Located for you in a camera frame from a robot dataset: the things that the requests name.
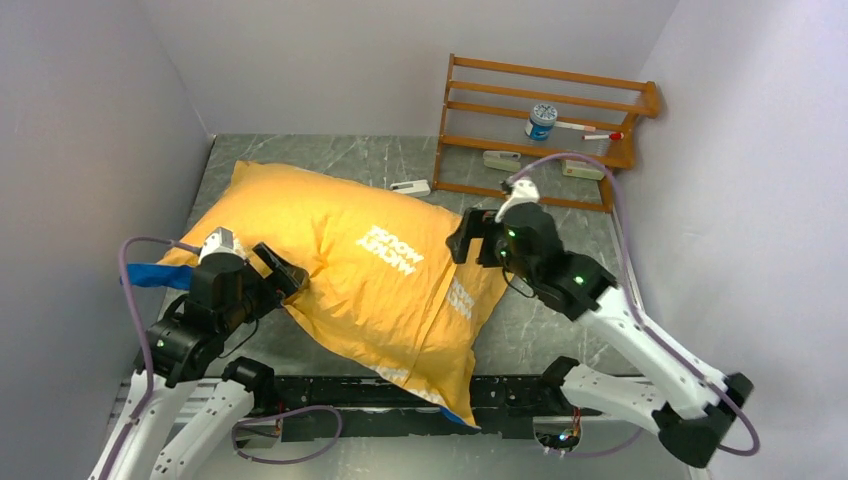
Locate blue orange cartoon pillowcase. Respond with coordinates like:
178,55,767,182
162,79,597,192
129,160,506,427

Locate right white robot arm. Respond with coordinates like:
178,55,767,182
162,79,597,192
446,203,754,468

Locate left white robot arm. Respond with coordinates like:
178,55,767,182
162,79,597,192
90,233,308,479

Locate small white remote device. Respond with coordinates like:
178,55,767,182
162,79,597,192
389,180,431,198

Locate white green rectangular device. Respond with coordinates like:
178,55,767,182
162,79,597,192
482,150,522,173

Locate white box under shelf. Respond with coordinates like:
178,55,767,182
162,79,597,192
562,160,605,181

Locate blue white jar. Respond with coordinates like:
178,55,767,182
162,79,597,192
525,103,558,141

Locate orange wooden shelf rack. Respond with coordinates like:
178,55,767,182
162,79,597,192
432,54,663,198

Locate white pen on shelf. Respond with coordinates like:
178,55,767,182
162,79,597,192
554,121,597,132

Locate white red marker pen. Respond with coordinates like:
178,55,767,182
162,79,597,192
582,132,624,141

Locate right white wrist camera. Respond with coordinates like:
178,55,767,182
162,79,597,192
495,177,540,223

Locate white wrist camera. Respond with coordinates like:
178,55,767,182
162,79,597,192
495,177,540,223
198,227,248,263

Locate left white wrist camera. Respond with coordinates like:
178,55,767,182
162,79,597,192
198,227,248,263

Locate aluminium frame rail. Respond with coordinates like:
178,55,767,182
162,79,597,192
109,374,664,425

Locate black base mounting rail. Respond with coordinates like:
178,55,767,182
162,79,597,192
248,374,574,440

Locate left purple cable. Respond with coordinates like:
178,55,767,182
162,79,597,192
95,236,201,480

